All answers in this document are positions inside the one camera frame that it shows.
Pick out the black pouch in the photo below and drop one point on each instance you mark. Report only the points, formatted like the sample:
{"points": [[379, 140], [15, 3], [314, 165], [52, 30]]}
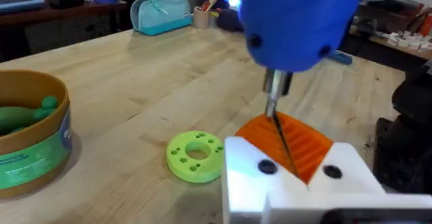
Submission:
{"points": [[229, 21]]}

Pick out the heap of white blocks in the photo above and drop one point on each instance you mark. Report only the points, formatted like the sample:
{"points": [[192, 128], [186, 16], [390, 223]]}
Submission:
{"points": [[410, 41]]}

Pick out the brown tub with green toys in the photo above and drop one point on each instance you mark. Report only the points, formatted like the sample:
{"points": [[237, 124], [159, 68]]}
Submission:
{"points": [[30, 143]]}

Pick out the teal zip bag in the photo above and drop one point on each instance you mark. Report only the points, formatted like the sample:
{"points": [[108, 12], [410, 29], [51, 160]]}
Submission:
{"points": [[162, 15]]}

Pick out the beige cup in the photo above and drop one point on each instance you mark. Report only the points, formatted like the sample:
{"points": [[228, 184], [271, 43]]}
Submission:
{"points": [[201, 19]]}

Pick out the white orange left gripper left finger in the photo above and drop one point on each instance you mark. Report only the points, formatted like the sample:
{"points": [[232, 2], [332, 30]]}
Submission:
{"points": [[246, 176]]}

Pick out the blue electric screwdriver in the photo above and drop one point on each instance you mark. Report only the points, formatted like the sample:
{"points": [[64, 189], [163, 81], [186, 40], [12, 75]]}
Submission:
{"points": [[293, 21]]}

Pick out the dark side table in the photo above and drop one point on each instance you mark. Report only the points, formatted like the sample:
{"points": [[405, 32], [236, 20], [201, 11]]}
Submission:
{"points": [[60, 25]]}

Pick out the white orange left gripper right finger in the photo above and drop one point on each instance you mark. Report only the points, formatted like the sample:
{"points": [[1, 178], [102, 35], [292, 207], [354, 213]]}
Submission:
{"points": [[347, 170]]}

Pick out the green disc with holes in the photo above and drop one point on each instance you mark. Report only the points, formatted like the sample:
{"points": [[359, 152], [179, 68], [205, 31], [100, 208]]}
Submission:
{"points": [[184, 168]]}

